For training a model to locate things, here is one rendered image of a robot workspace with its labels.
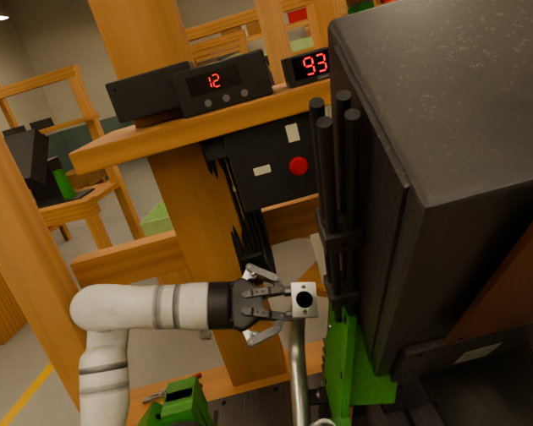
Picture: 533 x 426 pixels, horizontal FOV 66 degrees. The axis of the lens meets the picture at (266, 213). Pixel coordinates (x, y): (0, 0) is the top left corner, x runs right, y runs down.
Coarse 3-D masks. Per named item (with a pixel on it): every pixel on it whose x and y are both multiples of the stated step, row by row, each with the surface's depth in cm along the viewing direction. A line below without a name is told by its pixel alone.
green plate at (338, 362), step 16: (352, 320) 53; (336, 336) 60; (352, 336) 53; (336, 352) 60; (352, 352) 54; (336, 368) 60; (352, 368) 55; (368, 368) 57; (336, 384) 60; (352, 384) 58; (368, 384) 58; (384, 384) 58; (336, 400) 61; (352, 400) 59; (368, 400) 59; (384, 400) 59
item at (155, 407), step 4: (152, 404) 65; (156, 404) 65; (160, 404) 66; (148, 408) 65; (152, 408) 64; (156, 408) 65; (160, 408) 65; (148, 412) 64; (152, 412) 64; (156, 412) 64; (160, 412) 64; (144, 416) 65; (148, 416) 63; (152, 416) 63; (156, 416) 63; (160, 416) 64; (140, 420) 66; (144, 420) 64; (148, 420) 62; (152, 420) 62; (156, 420) 63; (160, 420) 63; (140, 424) 64; (144, 424) 62; (148, 424) 61; (152, 424) 62; (156, 424) 62; (160, 424) 62
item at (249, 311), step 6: (246, 312) 64; (252, 312) 64; (258, 312) 64; (264, 312) 64; (270, 312) 64; (276, 312) 65; (282, 312) 65; (264, 318) 66; (270, 318) 64; (276, 318) 64; (282, 318) 64
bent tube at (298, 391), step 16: (304, 304) 72; (304, 320) 72; (288, 336) 74; (304, 336) 74; (288, 352) 74; (304, 352) 74; (304, 368) 72; (304, 384) 71; (304, 400) 70; (304, 416) 68
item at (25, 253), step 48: (96, 0) 72; (144, 0) 72; (144, 48) 75; (0, 144) 85; (192, 144) 81; (0, 192) 82; (192, 192) 84; (0, 240) 85; (48, 240) 93; (192, 240) 88; (240, 240) 89; (48, 288) 90; (48, 336) 94; (240, 336) 97; (240, 384) 102
